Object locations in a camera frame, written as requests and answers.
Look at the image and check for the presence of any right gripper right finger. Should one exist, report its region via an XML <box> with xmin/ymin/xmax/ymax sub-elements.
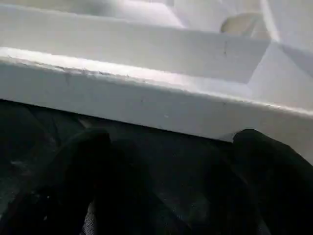
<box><xmin>233</xmin><ymin>128</ymin><xmax>313</xmax><ymax>235</ymax></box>

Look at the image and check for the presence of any white plastic table top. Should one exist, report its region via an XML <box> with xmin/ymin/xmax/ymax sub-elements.
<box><xmin>0</xmin><ymin>0</ymin><xmax>313</xmax><ymax>167</ymax></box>

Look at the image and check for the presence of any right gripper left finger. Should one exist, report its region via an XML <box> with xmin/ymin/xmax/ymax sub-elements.
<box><xmin>4</xmin><ymin>128</ymin><xmax>112</xmax><ymax>235</ymax></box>

